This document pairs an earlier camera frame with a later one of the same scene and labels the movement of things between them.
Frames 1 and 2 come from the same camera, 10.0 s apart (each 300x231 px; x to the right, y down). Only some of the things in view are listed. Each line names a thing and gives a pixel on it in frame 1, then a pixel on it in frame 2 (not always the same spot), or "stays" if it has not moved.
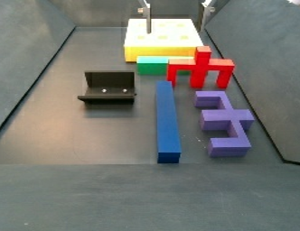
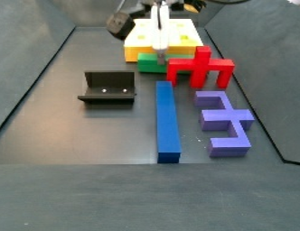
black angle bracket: [108, 87] stays
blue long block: [167, 131] stays
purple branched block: [226, 118] stays
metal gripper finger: [143, 9] → [161, 56]
